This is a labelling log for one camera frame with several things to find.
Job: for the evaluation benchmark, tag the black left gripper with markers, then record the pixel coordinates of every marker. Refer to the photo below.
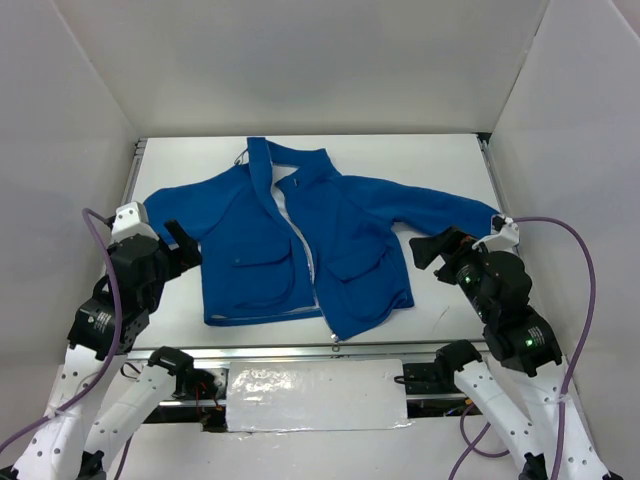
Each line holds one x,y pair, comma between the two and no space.
170,255

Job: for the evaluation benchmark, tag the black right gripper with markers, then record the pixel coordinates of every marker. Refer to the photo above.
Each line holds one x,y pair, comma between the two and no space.
447,251

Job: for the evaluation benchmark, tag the blue fleece zip jacket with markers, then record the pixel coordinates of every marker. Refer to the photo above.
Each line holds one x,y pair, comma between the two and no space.
285,236

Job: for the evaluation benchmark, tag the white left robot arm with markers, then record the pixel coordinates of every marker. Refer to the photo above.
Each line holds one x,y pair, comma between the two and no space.
75,438

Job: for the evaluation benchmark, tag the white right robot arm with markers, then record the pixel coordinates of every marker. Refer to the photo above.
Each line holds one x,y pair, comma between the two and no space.
545,437

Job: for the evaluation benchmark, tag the white foil-taped board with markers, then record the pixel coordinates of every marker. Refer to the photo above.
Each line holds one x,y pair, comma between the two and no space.
332,395

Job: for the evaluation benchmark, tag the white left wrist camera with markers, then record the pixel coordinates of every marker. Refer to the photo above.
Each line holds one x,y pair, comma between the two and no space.
130,219

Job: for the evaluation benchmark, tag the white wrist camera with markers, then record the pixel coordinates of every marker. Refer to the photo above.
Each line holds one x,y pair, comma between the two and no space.
130,219
504,235

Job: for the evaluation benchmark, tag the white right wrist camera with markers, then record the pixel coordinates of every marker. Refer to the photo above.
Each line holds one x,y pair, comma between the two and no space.
504,235

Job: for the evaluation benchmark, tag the aluminium front table rail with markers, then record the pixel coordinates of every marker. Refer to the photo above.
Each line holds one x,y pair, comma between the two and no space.
319,351

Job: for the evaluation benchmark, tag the aluminium table rail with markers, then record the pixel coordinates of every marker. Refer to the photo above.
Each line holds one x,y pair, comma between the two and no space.
319,351
138,155
484,144

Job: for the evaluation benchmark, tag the aluminium left table rail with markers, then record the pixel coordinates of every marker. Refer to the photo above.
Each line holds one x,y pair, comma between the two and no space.
138,155

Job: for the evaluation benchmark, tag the aluminium right table rail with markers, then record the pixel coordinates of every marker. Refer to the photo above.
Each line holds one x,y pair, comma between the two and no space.
484,144

